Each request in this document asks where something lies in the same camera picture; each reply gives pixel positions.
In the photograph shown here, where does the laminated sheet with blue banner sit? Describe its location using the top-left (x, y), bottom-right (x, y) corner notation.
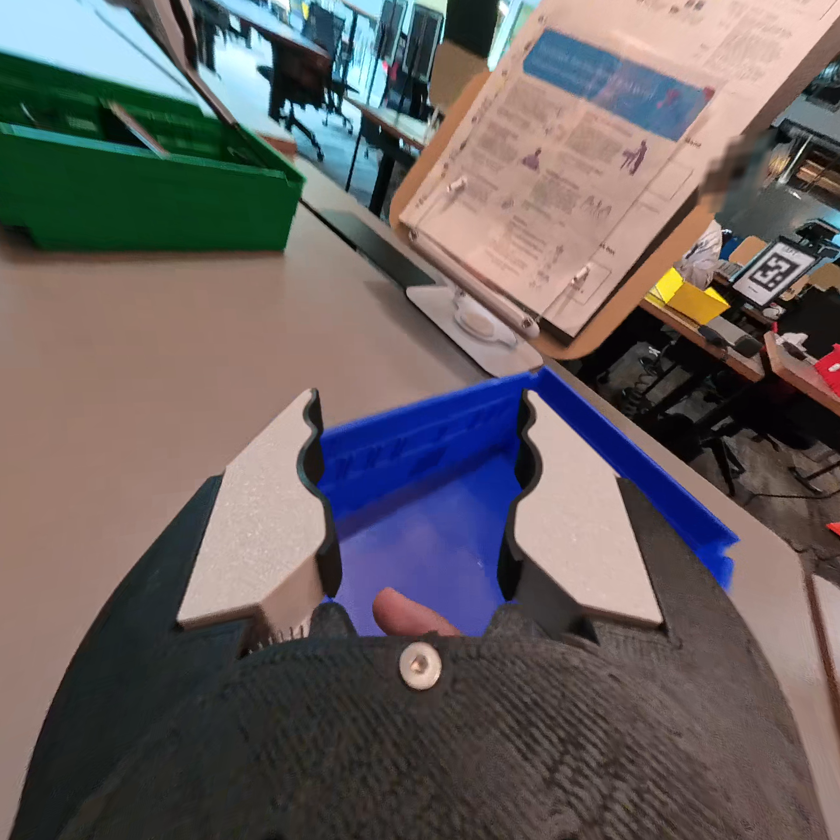
top-left (400, 26), bottom-right (719, 336)

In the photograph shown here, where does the grey desk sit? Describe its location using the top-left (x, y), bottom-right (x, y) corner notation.
top-left (0, 154), bottom-right (840, 840)

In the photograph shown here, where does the person's right hand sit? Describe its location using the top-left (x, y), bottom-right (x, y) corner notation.
top-left (372, 587), bottom-right (462, 637)

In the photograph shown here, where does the black desk cable cover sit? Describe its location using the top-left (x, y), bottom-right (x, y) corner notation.
top-left (322, 209), bottom-right (437, 290)

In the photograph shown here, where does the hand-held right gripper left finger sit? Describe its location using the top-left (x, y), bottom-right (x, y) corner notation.
top-left (176, 388), bottom-right (342, 647)

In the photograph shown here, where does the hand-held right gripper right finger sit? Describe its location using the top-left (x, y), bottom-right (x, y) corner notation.
top-left (497, 388), bottom-right (665, 641)

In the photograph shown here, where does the black and white marker board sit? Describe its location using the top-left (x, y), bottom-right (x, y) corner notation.
top-left (731, 238), bottom-right (818, 308)

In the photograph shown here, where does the black office chair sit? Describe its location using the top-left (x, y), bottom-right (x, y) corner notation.
top-left (257, 0), bottom-right (358, 161)

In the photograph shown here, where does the yellow bin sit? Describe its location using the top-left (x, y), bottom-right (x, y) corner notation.
top-left (646, 266), bottom-right (731, 326)

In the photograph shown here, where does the green storage bin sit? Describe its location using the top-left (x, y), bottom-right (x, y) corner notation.
top-left (0, 51), bottom-right (307, 253)

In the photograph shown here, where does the small wooden document stand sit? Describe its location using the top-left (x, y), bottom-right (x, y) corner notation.
top-left (430, 42), bottom-right (490, 109)

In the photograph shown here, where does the blue storage bin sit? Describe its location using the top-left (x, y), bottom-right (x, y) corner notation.
top-left (318, 366), bottom-right (740, 639)

